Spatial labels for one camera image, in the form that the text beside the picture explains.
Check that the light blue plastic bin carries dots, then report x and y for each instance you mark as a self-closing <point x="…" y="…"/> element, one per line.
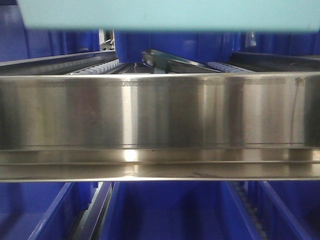
<point x="173" y="15"/>

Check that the black metal divider upper centre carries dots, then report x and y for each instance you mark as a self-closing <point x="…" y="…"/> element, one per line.
<point x="172" y="63"/>

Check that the white roller track upper left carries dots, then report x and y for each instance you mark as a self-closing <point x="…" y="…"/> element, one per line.
<point x="98" y="69"/>

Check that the white roller track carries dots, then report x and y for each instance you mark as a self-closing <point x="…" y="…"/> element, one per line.
<point x="98" y="69"/>
<point x="226" y="68"/>
<point x="252" y="212"/>

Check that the white roller track upper right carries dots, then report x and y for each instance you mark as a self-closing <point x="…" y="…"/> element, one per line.
<point x="226" y="68"/>

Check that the dark blue bin behind centre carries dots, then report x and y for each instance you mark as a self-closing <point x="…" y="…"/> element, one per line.
<point x="201" y="47"/>

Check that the dark blue bin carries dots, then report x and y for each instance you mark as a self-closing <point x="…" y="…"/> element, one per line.
<point x="281" y="43"/>
<point x="19" y="43"/>
<point x="43" y="210"/>
<point x="177" y="210"/>
<point x="201" y="47"/>
<point x="287" y="209"/>

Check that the dark blue bin lower centre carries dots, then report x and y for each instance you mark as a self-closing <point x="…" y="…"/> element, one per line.
<point x="177" y="210"/>

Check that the dark blue bin lower right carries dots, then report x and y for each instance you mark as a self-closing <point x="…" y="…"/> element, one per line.
<point x="287" y="209"/>

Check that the dark blue bin lower left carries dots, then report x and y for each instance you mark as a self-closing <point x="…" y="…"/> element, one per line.
<point x="43" y="210"/>

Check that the dark blue bin upper left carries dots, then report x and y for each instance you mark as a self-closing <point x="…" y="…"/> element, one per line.
<point x="19" y="43"/>

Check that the dark blue bin upper right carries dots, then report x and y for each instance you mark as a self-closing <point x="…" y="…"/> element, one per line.
<point x="281" y="43"/>

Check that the stainless steel shelf front rail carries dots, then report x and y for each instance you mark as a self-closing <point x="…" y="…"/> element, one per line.
<point x="215" y="126"/>

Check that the black divider rail left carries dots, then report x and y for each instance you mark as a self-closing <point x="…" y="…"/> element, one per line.
<point x="90" y="225"/>

